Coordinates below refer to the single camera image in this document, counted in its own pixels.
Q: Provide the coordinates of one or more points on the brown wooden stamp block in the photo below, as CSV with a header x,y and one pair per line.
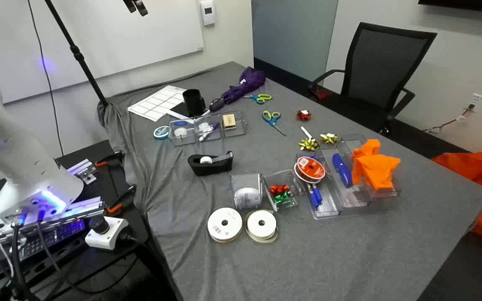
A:
x,y
230,121

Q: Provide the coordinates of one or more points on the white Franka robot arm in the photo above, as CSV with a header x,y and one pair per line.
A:
x,y
21,161

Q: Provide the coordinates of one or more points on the clear three-compartment case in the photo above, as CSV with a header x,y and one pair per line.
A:
x,y
235,134

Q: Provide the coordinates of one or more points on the black tape dispenser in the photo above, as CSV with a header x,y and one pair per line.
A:
x,y
219,163

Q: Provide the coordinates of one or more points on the small clear cube box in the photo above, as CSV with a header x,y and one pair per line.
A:
x,y
247,180

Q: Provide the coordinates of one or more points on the purple marker pen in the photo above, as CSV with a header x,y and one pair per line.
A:
x,y
210,133

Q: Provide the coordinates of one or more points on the large blue green scissors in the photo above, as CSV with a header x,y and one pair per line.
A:
x,y
272,116

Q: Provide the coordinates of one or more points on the small red bow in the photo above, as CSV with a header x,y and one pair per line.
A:
x,y
277,190

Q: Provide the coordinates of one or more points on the small blue green scissors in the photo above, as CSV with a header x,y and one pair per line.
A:
x,y
262,99

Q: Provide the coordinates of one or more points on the clear box with bows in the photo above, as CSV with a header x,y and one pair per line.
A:
x,y
292,181

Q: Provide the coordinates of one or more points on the small green bow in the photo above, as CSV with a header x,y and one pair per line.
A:
x,y
284,200

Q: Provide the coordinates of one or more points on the gold gift bow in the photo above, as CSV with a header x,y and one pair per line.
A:
x,y
309,144
329,138

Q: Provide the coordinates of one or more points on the white stick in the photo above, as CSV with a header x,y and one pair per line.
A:
x,y
307,133

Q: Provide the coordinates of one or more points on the black cup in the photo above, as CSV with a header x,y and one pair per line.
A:
x,y
194,101

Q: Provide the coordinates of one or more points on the orange white ribbon spool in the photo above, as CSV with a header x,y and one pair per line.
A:
x,y
311,170

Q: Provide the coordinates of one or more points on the purple folded umbrella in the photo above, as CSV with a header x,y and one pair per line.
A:
x,y
247,81

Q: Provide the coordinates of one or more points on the red gift bow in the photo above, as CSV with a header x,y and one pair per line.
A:
x,y
304,114

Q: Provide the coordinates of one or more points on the blue pen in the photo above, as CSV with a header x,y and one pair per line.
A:
x,y
314,196

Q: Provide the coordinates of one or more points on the white label sheet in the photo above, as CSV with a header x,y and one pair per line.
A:
x,y
155,103

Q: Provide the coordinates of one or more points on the blue plastic tool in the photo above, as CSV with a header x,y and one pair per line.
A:
x,y
342,170

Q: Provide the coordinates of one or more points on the clear tray with pens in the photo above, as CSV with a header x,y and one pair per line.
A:
x,y
326,211

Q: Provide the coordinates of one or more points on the clear narrow tray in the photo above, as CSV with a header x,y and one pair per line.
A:
x,y
354,198

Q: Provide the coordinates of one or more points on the orange black clamp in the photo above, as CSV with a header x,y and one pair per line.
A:
x,y
108,163
120,205

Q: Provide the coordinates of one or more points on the orange tissue paper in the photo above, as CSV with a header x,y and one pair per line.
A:
x,y
376,168

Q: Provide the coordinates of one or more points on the clear wide tray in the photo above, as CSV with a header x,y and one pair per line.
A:
x,y
384,196

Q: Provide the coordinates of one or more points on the white emergency stop button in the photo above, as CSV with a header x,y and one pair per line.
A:
x,y
108,235

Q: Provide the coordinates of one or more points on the black office chair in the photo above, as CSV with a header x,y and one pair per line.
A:
x,y
384,61

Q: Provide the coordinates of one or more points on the black equipment cart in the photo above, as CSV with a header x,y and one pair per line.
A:
x,y
108,273

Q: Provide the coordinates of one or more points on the black tripod pole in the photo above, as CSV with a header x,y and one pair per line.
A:
x,y
80,59

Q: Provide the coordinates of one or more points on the white wall thermostat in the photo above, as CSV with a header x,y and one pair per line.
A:
x,y
209,12

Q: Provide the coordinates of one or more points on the silver metal bracket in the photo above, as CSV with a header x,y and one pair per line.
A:
x,y
83,170

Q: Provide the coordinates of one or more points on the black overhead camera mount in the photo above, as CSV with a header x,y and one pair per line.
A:
x,y
137,7

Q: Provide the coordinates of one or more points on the black wall screen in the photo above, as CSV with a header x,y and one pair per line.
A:
x,y
465,4

